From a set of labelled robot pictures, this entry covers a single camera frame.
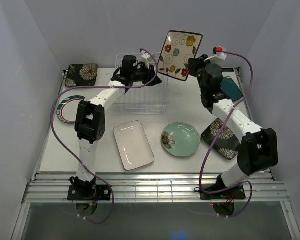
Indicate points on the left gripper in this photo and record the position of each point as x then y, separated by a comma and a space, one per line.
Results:
150, 73

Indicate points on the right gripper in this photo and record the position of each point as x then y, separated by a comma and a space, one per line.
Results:
194, 63

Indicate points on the cream square flower plate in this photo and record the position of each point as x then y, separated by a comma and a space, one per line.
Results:
178, 48

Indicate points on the teal square plate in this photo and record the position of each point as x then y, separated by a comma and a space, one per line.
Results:
230, 88

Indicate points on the mint green round flower plate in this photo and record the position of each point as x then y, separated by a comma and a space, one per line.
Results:
180, 139

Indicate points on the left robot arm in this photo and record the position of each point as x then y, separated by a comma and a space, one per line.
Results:
90, 123

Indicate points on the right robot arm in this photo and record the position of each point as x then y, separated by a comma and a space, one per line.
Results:
258, 149

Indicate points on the dark label sticker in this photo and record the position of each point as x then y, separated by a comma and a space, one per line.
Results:
229, 70

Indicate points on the white rectangular plate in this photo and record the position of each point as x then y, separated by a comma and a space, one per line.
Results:
133, 145

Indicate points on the black floral plate back left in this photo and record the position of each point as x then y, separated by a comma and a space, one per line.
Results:
79, 75

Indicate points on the black floral plate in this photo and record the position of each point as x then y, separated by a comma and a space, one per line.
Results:
227, 143
79, 75

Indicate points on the black floral plate right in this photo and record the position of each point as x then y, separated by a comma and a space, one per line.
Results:
227, 143

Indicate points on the round white green-rimmed plate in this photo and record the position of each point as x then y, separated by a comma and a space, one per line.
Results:
67, 109

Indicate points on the white wire dish rack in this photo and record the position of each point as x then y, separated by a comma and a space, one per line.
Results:
141, 99

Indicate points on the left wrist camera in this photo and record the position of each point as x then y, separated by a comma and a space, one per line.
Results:
146, 58

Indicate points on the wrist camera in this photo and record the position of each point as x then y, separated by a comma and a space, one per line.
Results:
218, 56
146, 58

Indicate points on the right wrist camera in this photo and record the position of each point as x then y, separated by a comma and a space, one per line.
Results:
218, 56

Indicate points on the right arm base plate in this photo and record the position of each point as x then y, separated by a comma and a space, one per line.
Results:
236, 193

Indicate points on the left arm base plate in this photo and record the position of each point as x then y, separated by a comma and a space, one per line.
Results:
100, 191

